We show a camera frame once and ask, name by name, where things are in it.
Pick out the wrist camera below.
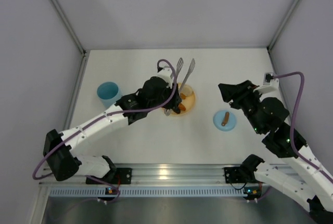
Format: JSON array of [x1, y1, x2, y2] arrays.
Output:
[[254, 73, 279, 95], [157, 67, 174, 88]]

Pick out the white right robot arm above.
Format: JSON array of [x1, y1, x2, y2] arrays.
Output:
[[218, 77, 332, 223]]

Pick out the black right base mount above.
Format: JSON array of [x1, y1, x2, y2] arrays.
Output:
[[223, 166, 251, 184]]

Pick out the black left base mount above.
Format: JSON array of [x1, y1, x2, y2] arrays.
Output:
[[93, 167, 132, 185]]

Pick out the light blue cylindrical container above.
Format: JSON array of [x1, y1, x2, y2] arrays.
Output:
[[97, 82, 122, 108]]

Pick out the aluminium mounting rail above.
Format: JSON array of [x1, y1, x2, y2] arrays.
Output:
[[39, 163, 300, 186]]

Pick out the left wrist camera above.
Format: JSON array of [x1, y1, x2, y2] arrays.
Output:
[[157, 67, 174, 88]]

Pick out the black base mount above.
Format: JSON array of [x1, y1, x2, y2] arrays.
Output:
[[93, 167, 132, 185], [223, 166, 251, 184]]

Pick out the slotted cable duct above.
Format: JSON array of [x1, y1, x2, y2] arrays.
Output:
[[49, 186, 252, 197]]

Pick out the light blue lid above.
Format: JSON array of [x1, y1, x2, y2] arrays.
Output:
[[213, 110, 237, 131]]

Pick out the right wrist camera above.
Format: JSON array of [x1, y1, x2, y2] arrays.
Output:
[[254, 73, 279, 95]]

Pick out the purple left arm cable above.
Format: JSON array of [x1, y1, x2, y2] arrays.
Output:
[[32, 59, 179, 180]]

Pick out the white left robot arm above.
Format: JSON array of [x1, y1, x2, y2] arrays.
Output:
[[43, 76, 182, 184]]

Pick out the metal serving tongs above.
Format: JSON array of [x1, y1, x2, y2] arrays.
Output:
[[163, 57, 196, 117]]

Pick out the white round food piece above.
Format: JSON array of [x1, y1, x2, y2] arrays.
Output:
[[181, 84, 193, 97]]

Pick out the brown lid handle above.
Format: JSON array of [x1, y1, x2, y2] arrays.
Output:
[[221, 112, 229, 127]]

